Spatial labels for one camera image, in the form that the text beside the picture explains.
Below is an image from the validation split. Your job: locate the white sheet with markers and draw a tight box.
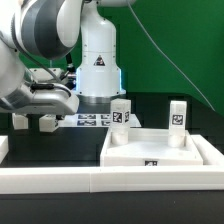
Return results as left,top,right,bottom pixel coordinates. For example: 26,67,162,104
59,114,141,127

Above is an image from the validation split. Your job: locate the white square table top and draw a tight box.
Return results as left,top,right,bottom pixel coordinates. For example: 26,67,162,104
100,128,203,166

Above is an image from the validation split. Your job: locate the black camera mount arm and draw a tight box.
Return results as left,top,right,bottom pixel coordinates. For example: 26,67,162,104
66,53,76,90

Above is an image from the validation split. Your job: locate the white left fence wall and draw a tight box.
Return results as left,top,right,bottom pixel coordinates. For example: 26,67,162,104
0,136,9,164

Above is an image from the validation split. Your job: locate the white right fence wall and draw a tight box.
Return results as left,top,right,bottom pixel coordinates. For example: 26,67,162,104
191,135,224,166

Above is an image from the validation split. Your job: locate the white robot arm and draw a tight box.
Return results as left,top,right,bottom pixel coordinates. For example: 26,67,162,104
0,0,136,115

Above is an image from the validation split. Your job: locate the white fence wall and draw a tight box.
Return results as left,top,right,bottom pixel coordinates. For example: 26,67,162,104
0,166,224,194
191,135,224,166
0,136,9,164

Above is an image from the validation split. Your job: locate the white front fence wall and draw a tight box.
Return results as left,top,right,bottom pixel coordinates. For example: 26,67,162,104
0,166,224,194

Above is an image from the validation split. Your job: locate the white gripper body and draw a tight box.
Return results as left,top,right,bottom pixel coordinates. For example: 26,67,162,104
0,67,79,115

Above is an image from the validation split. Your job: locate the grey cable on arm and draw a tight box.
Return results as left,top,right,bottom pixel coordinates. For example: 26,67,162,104
126,0,216,111

